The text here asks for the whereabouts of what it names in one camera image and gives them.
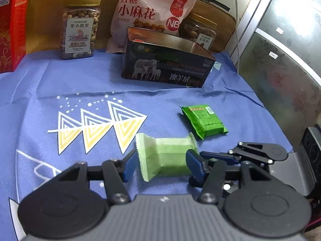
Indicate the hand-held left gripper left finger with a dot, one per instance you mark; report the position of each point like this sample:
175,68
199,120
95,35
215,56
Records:
130,167

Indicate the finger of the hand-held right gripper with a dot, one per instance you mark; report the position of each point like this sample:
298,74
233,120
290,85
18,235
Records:
255,152

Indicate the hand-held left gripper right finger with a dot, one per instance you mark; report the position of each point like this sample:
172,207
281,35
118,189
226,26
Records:
194,163

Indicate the light green snack packet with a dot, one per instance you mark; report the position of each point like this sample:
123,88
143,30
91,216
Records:
165,158

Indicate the black tin box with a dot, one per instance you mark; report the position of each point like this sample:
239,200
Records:
163,62

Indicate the dark green snack packet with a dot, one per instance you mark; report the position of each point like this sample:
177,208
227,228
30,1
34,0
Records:
204,120

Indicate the frosted glass door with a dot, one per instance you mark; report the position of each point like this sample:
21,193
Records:
280,67

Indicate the blue printed cloth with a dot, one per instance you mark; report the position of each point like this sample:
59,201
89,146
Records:
87,85

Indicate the pecan jar with gold lid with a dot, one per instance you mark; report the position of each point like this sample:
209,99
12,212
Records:
200,30

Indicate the cashew jar with gold lid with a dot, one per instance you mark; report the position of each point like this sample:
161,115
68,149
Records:
79,30

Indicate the pink snack bag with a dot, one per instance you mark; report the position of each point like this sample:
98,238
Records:
145,10

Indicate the wooden board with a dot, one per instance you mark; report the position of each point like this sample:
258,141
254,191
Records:
45,17

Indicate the red gift box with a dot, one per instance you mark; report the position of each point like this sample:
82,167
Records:
12,30

